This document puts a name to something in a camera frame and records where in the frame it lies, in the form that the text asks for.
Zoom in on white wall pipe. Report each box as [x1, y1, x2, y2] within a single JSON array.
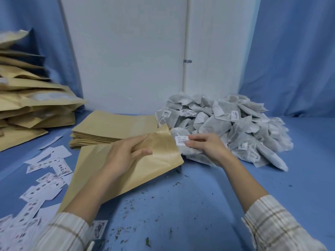
[[182, 0, 192, 93]]

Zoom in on person's left forearm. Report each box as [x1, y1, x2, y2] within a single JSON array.
[[34, 164, 126, 251]]

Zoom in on person's left hand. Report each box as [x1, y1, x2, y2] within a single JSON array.
[[103, 134, 153, 180]]

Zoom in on kraft pouch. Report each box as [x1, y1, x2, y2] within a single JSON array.
[[57, 123, 185, 213]]

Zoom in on blue table cover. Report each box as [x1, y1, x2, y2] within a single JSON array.
[[0, 112, 335, 251]]

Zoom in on white paper labels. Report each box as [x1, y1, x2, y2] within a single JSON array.
[[0, 136, 108, 251]]

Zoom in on blue curtain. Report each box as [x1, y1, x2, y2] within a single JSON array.
[[0, 0, 84, 110], [238, 0, 335, 118]]

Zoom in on stack of kraft pouches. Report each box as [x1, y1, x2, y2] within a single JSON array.
[[69, 110, 159, 150]]

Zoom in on person's right hand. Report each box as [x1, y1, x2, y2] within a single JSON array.
[[184, 133, 232, 168]]

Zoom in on pile of white tea bags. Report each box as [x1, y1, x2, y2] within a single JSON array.
[[156, 91, 293, 172]]

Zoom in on pile of kraft pouches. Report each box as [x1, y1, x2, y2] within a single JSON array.
[[0, 30, 86, 152]]

